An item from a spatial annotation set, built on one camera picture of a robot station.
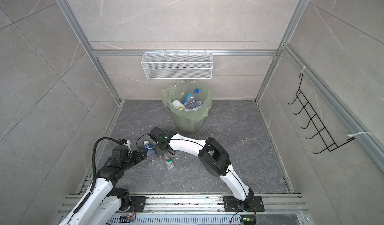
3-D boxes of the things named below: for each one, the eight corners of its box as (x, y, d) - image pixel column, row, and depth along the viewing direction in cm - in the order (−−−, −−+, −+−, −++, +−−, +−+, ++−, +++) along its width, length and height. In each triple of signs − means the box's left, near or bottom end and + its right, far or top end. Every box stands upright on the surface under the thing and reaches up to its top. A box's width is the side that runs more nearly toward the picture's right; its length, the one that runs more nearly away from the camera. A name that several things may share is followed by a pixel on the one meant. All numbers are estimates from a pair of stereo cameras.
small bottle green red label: (168, 170, 86) (167, 168, 83) (165, 160, 90) (164, 157, 87) (174, 167, 87) (174, 165, 84) (171, 157, 91) (170, 155, 88)
